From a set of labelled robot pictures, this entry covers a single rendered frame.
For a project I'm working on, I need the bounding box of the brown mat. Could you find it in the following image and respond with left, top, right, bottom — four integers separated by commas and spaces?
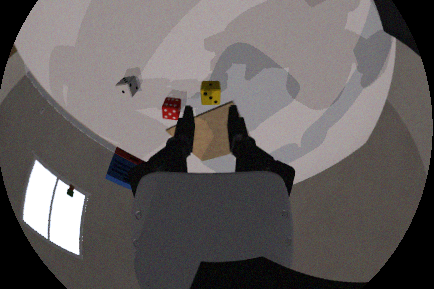
191, 101, 234, 161

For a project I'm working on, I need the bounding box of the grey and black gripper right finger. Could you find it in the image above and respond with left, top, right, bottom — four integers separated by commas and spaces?
227, 105, 295, 196

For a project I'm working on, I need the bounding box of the yellow die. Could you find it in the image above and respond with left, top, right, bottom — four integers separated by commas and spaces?
201, 81, 221, 105

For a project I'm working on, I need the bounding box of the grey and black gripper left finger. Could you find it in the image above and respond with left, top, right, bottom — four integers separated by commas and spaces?
128, 106, 195, 196

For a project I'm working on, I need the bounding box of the white die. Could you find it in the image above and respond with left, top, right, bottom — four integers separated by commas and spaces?
116, 76, 139, 99

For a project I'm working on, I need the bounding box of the red die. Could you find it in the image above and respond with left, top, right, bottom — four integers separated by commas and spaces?
162, 97, 181, 120

